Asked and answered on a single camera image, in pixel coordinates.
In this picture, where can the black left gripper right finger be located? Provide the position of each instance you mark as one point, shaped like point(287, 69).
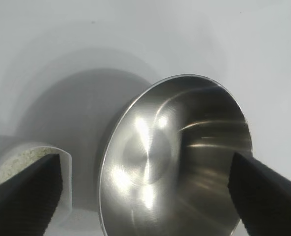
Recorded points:
point(266, 199)

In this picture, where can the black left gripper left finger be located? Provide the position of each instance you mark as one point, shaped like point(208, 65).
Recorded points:
point(25, 201)

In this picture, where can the white rice grains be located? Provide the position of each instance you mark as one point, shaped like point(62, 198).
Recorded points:
point(20, 159)

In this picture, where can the clear plastic measuring cup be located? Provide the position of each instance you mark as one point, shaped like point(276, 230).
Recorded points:
point(66, 177)

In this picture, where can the stainless steel mixing bowl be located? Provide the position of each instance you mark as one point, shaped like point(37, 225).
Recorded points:
point(160, 159)

